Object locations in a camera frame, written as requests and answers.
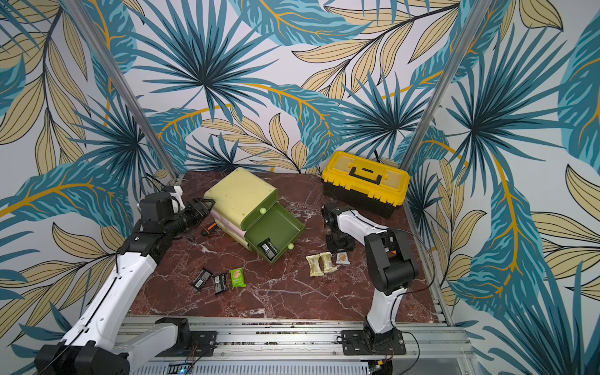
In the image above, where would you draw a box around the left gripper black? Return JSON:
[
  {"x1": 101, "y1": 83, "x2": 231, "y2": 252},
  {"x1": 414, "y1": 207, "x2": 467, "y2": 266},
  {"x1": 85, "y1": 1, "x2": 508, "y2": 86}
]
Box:
[{"x1": 163, "y1": 196, "x2": 215, "y2": 238}]

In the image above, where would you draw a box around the cream cookie packet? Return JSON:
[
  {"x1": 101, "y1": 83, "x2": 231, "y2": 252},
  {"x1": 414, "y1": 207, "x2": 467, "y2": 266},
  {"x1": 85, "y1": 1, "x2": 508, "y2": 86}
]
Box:
[
  {"x1": 306, "y1": 255, "x2": 324, "y2": 278},
  {"x1": 320, "y1": 252, "x2": 338, "y2": 273}
]

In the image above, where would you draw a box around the black cookie packet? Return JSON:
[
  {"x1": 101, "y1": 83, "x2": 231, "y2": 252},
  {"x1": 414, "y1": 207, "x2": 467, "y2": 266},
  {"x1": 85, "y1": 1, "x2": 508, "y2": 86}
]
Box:
[
  {"x1": 212, "y1": 273, "x2": 229, "y2": 295},
  {"x1": 259, "y1": 239, "x2": 278, "y2": 261},
  {"x1": 191, "y1": 268, "x2": 213, "y2": 291}
]

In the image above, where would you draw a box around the green drawer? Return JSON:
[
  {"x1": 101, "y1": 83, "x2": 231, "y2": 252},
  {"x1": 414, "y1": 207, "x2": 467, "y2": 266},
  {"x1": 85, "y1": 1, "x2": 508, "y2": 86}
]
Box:
[{"x1": 240, "y1": 199, "x2": 278, "y2": 231}]

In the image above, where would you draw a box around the green cookie packet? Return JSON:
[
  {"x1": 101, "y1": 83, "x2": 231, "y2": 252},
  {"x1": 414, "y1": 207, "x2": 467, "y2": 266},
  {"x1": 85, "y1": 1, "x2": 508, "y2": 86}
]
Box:
[{"x1": 230, "y1": 268, "x2": 246, "y2": 289}]

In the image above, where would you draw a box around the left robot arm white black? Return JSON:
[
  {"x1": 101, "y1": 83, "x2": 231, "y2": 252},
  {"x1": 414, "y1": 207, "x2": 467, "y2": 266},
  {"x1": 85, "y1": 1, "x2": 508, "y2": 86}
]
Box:
[{"x1": 34, "y1": 186, "x2": 215, "y2": 374}]

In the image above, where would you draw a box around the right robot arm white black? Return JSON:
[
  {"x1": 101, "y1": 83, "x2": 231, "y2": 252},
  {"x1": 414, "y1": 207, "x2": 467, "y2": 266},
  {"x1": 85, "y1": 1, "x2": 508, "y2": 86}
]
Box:
[{"x1": 321, "y1": 202, "x2": 419, "y2": 357}]

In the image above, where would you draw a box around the light green drawer cabinet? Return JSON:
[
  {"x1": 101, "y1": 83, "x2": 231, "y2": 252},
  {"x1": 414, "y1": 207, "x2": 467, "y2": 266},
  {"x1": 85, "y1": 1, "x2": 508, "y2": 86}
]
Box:
[{"x1": 203, "y1": 167, "x2": 279, "y2": 249}]

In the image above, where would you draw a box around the black orange screwdriver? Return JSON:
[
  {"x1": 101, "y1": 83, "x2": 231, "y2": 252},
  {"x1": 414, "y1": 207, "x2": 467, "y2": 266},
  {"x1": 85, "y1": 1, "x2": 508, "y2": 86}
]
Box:
[{"x1": 201, "y1": 222, "x2": 218, "y2": 237}]

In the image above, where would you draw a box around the yellow black toolbox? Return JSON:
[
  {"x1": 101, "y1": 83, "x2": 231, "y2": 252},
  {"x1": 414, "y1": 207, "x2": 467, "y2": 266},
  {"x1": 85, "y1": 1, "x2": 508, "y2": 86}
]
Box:
[{"x1": 321, "y1": 151, "x2": 410, "y2": 219}]

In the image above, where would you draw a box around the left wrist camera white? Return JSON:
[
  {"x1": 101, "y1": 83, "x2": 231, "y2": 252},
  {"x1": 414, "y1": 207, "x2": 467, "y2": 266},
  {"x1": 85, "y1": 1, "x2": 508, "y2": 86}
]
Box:
[{"x1": 163, "y1": 185, "x2": 185, "y2": 213}]

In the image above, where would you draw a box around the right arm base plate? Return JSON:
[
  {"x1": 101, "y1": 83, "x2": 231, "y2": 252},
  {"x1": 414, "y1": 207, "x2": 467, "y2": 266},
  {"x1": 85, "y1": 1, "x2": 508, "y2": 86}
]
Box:
[{"x1": 336, "y1": 328, "x2": 406, "y2": 356}]

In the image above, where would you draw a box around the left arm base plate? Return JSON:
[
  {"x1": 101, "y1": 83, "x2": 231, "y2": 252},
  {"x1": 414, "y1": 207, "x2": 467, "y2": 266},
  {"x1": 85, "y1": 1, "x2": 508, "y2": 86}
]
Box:
[{"x1": 148, "y1": 317, "x2": 217, "y2": 357}]

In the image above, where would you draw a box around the aluminium front rail frame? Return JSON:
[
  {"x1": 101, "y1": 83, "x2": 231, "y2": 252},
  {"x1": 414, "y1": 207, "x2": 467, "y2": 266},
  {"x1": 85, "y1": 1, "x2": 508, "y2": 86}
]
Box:
[{"x1": 116, "y1": 316, "x2": 483, "y2": 374}]

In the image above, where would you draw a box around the left metal corner post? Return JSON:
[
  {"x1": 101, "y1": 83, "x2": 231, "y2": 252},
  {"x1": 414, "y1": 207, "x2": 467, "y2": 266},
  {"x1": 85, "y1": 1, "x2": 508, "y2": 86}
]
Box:
[{"x1": 62, "y1": 0, "x2": 179, "y2": 181}]

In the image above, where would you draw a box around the metal corner post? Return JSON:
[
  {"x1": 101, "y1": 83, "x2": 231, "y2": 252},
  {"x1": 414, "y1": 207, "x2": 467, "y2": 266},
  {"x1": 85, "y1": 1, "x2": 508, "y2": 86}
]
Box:
[
  {"x1": 397, "y1": 0, "x2": 488, "y2": 172},
  {"x1": 62, "y1": 0, "x2": 179, "y2": 181}
]

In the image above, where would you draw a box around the right metal corner post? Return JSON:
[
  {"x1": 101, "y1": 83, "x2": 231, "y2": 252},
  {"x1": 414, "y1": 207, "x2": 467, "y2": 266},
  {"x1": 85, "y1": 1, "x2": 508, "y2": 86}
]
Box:
[{"x1": 397, "y1": 0, "x2": 488, "y2": 172}]

